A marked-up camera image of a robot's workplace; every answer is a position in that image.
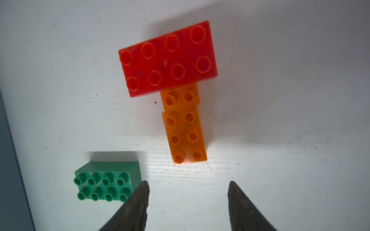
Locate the long dark green lego brick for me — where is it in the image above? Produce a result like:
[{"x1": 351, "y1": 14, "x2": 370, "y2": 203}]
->
[{"x1": 74, "y1": 161, "x2": 142, "y2": 203}]

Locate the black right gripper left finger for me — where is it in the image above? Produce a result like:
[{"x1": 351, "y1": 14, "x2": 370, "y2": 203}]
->
[{"x1": 100, "y1": 181, "x2": 150, "y2": 231}]

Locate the blue plastic tray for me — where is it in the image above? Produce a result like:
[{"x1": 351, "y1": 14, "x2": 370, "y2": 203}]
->
[{"x1": 1, "y1": 99, "x2": 35, "y2": 231}]

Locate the red lego brick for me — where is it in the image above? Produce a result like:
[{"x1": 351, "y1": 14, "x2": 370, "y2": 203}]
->
[{"x1": 119, "y1": 21, "x2": 218, "y2": 97}]

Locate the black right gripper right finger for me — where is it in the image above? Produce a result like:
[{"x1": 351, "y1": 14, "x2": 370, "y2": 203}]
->
[{"x1": 228, "y1": 181, "x2": 277, "y2": 231}]

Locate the orange lego brick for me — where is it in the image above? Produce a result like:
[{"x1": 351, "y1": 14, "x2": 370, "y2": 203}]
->
[
  {"x1": 160, "y1": 82, "x2": 200, "y2": 111},
  {"x1": 162, "y1": 105, "x2": 207, "y2": 165}
]

